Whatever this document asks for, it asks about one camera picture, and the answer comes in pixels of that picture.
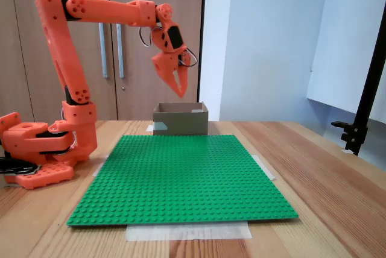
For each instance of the cardboard box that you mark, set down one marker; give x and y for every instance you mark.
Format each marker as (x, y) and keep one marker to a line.
(181, 123)

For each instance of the green lego baseplate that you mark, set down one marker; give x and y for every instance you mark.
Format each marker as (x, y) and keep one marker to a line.
(181, 191)

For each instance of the translucent masking tape strip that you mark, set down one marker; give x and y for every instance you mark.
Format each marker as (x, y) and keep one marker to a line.
(265, 169)
(187, 232)
(99, 167)
(149, 128)

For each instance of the black stand with clamp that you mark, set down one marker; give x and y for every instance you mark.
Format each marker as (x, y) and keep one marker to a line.
(366, 95)

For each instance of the white wall board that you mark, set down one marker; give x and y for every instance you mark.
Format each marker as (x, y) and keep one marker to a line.
(340, 44)

